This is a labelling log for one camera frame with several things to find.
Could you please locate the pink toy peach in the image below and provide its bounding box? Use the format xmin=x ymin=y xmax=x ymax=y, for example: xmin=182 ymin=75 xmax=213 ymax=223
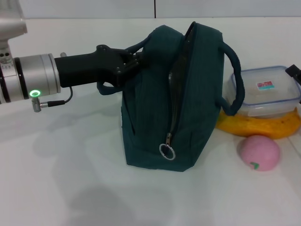
xmin=236 ymin=135 xmax=281 ymax=172

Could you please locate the clear plastic lidded food container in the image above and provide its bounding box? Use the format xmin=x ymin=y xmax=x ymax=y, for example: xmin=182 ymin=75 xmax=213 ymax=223
xmin=230 ymin=65 xmax=301 ymax=118

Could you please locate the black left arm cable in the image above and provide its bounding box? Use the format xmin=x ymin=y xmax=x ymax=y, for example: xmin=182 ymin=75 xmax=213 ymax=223
xmin=32 ymin=86 xmax=73 ymax=113

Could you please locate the white ring zipper pull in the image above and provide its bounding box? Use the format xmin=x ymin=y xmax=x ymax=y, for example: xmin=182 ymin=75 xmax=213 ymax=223
xmin=159 ymin=133 xmax=176 ymax=161

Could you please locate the yellow toy banana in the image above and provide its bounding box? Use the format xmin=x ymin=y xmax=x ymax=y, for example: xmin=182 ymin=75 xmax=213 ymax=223
xmin=215 ymin=107 xmax=301 ymax=139

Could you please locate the dark blue insulated lunch bag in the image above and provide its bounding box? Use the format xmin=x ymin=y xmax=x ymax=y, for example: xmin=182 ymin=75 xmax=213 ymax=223
xmin=97 ymin=21 xmax=246 ymax=172

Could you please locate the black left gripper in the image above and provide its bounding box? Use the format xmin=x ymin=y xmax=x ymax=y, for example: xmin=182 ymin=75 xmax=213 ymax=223
xmin=54 ymin=44 xmax=150 ymax=89

